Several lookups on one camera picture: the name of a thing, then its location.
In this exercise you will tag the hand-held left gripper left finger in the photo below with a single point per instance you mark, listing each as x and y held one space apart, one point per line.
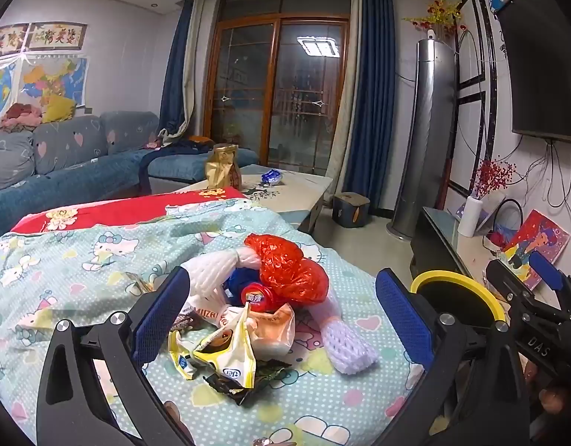
162 311

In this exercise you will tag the wooden framed glass door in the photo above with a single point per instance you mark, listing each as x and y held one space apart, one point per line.
276 93

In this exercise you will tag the black wall television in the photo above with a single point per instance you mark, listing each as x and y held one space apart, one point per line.
545 55

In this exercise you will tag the pile of clothes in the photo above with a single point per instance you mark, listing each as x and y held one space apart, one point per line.
20 116

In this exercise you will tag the blue snack packet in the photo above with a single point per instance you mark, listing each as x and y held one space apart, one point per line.
271 176

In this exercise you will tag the white foam net sleeve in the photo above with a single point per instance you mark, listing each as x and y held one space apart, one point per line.
345 344
206 274

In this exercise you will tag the brown chocolate wrapper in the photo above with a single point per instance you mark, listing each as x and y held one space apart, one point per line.
185 323

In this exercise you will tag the white red-print plastic bag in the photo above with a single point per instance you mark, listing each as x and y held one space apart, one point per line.
206 313

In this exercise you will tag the yellow red artificial flowers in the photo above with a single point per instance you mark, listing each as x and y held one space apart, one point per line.
441 14

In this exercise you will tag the pile of seed shells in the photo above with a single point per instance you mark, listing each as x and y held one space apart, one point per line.
259 193

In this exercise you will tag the blue curtain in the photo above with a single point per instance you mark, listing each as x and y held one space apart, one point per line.
371 102
176 69

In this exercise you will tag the dark foil wrapper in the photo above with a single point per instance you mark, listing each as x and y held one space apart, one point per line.
241 392

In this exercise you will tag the cartoon cat printed blanket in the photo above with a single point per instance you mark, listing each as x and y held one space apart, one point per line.
80 260

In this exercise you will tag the yellow-rimmed black trash bin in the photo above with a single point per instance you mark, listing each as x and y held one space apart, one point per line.
452 275

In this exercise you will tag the large yellow white wrapper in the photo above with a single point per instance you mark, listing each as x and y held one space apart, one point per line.
234 362

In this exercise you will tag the framed embroidery wall picture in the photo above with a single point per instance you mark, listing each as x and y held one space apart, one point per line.
57 35
6 39

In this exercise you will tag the gold paper bag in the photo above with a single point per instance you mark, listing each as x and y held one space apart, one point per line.
222 169

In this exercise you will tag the red-lidded small cup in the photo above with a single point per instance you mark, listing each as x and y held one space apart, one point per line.
257 295

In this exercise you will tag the grey tower air conditioner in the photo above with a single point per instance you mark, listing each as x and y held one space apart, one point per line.
429 139

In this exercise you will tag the white ribbed vase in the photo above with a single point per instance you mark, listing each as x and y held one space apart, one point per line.
469 216

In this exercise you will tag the red berry branches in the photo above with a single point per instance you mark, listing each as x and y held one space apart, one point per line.
492 176

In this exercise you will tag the beige curtain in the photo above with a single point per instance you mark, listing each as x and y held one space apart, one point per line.
197 69
343 125

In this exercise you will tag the beige coffee table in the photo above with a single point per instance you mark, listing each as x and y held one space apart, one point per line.
299 190

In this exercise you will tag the gold purple wrapper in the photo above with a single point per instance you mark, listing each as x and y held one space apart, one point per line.
139 283

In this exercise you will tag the red plastic bag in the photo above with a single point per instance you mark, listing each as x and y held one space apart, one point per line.
285 269

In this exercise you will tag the colourful country map poster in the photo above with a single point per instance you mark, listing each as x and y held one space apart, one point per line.
53 79

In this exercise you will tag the yellow pillow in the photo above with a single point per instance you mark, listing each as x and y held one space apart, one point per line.
60 108

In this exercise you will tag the dark storage box stool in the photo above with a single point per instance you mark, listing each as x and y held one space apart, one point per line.
350 209

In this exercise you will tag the person's right hand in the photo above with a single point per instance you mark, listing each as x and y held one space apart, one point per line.
552 398

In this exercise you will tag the red printed blanket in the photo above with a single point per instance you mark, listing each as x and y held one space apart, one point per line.
127 209

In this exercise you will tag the orange-print plastic bag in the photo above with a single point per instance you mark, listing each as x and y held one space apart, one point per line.
273 332

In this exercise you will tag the colourful figure painting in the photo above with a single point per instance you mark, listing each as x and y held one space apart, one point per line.
538 237

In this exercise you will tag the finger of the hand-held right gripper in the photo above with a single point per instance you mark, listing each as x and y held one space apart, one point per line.
548 272
508 278

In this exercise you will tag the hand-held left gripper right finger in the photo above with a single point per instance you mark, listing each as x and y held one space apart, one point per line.
401 316

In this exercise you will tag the blue grey heart-print sofa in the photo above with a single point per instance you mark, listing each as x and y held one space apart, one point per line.
71 144

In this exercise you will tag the dark television stand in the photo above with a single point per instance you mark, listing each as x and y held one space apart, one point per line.
471 253

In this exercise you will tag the small yellow white wrapper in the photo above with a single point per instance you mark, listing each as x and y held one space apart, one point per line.
183 357

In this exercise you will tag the small purple canvas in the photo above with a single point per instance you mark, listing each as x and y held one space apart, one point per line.
490 211

